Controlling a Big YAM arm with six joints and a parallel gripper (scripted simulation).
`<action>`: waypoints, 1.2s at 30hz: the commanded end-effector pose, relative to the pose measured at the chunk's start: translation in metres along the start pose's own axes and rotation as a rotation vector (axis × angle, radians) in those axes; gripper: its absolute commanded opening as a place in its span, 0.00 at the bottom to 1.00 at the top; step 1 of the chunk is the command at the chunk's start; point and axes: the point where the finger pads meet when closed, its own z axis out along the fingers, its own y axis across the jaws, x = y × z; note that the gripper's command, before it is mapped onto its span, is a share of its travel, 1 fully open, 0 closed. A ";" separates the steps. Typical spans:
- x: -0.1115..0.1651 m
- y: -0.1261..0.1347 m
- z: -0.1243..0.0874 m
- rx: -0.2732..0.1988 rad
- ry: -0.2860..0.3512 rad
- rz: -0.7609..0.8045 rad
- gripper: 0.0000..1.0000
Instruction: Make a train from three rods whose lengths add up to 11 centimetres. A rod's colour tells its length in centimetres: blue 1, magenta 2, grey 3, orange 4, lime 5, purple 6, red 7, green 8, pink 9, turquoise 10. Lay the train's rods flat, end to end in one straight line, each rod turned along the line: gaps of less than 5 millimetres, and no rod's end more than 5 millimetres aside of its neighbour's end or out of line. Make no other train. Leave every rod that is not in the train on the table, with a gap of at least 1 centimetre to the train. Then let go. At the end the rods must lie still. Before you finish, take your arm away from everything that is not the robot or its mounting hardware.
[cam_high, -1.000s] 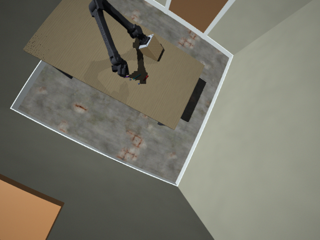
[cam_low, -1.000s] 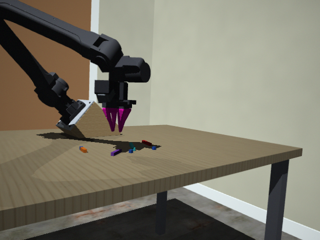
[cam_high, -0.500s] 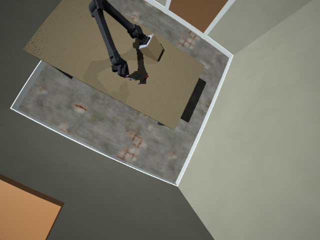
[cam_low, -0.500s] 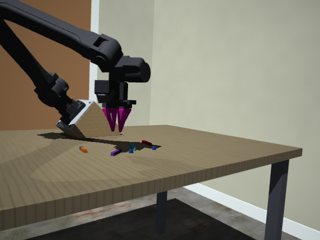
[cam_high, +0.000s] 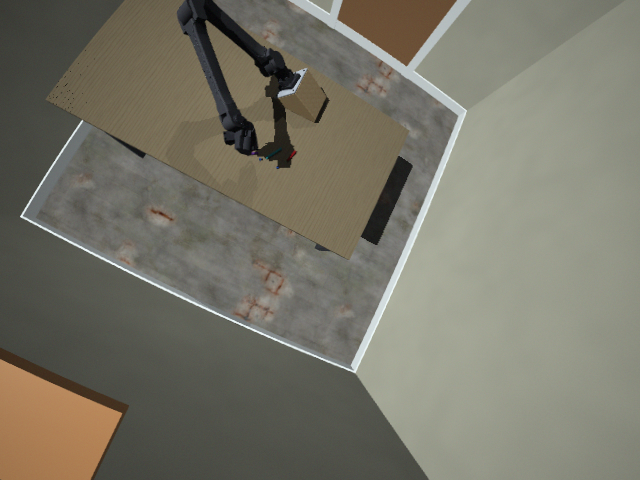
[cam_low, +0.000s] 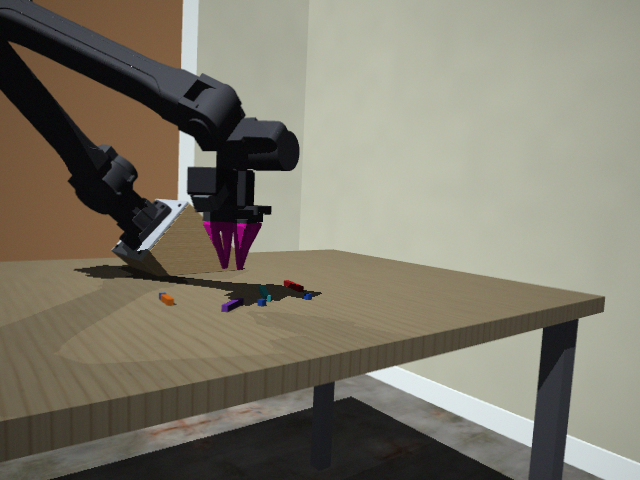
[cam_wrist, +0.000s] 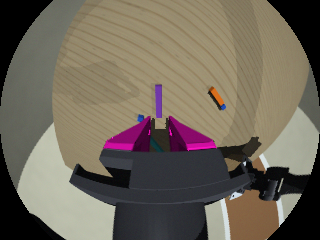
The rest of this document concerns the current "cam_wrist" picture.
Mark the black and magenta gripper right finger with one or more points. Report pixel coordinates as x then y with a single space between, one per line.
186 138

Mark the small blue cube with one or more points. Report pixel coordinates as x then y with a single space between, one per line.
140 118

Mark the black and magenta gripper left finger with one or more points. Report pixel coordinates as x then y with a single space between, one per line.
132 138

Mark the orange rod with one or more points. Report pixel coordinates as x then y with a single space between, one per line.
216 95

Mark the turquoise rod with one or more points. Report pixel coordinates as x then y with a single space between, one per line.
155 145

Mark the purple rod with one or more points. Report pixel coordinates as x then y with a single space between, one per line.
158 95

